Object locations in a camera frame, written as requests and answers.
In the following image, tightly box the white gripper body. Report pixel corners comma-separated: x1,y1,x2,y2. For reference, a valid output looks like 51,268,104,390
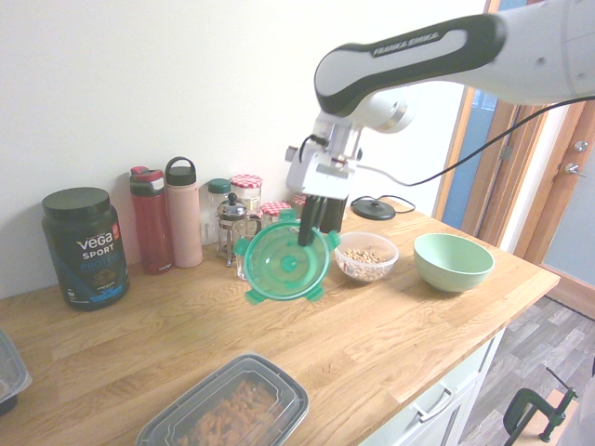
284,138,362,202

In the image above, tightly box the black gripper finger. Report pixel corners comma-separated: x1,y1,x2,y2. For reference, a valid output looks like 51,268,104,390
310,197,329,243
297,194,318,248

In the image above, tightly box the green round container lid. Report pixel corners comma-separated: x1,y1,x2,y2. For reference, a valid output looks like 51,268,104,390
233,208,343,307

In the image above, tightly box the tall jar red checked lid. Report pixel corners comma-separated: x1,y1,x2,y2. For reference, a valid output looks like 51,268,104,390
231,174,264,217

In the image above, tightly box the clear food container with nuts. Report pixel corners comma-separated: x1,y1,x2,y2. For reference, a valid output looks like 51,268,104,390
330,230,401,284

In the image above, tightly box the black tray container with pasta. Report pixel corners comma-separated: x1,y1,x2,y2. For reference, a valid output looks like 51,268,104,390
134,352,311,446

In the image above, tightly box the black tray container clear lid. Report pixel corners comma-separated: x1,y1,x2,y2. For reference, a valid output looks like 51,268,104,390
0,328,33,417

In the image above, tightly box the black kettle base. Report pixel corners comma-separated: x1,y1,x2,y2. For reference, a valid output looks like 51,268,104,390
350,194,397,221

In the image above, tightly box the glass French press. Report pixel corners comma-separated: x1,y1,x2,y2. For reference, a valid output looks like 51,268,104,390
216,192,262,269

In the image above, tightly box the clear drinking glass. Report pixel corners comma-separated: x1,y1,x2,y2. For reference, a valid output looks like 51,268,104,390
234,227,261,282

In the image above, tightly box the clear bottle green cap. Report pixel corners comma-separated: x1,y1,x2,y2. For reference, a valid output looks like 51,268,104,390
199,177,232,247

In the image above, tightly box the pink water bottle black cap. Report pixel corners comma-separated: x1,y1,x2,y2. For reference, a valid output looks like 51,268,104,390
165,156,205,269

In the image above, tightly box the pale green bowl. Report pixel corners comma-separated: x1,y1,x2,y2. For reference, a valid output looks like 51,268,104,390
413,232,496,294

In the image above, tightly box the red water bottle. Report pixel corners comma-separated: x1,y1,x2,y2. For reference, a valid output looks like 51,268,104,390
128,165,174,276

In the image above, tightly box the black Vega protein tub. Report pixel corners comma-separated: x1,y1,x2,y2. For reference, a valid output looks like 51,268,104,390
40,187,131,312

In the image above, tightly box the pale green cabinet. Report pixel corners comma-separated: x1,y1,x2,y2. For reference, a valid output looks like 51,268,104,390
357,324,508,446

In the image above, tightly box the wooden door with glass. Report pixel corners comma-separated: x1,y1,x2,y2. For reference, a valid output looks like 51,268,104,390
522,97,595,321

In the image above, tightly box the dark green metal clamp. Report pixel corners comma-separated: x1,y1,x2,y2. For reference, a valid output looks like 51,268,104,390
503,366,580,442

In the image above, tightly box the short black camera cable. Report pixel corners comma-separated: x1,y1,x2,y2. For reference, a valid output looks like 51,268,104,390
298,133,327,163

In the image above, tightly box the black kettle base cord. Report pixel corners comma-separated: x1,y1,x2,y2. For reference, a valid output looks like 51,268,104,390
375,194,416,216

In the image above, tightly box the wooden door frame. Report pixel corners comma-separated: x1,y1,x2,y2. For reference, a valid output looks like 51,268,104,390
431,0,566,261

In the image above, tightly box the silver drawer handle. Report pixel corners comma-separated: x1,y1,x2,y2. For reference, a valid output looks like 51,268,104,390
412,386,453,422

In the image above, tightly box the long black robot cable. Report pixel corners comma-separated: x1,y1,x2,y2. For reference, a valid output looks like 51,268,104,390
356,92,595,187

